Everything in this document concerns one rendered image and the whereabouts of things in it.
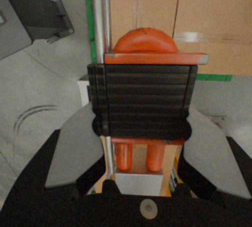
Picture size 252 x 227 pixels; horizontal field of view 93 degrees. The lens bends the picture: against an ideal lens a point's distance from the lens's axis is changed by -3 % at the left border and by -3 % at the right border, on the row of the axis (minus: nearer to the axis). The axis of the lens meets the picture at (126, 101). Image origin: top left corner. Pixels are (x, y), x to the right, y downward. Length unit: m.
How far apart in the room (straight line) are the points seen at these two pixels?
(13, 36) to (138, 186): 0.75
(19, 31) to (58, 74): 0.92
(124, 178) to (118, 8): 0.75
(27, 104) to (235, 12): 2.15
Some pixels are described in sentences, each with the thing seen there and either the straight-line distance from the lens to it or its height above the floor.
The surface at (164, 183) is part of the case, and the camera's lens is 0.79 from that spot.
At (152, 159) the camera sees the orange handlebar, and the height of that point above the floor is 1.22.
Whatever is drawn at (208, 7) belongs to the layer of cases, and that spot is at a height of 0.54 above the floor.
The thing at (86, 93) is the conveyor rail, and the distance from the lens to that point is 0.85.
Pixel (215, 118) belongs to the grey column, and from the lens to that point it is 1.89.
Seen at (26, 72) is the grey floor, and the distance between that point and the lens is 1.83.
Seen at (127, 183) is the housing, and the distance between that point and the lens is 0.20.
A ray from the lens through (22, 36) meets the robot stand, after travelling 0.75.
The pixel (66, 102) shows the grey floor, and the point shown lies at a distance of 1.72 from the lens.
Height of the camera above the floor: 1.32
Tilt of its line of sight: 62 degrees down
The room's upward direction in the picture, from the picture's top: 173 degrees counter-clockwise
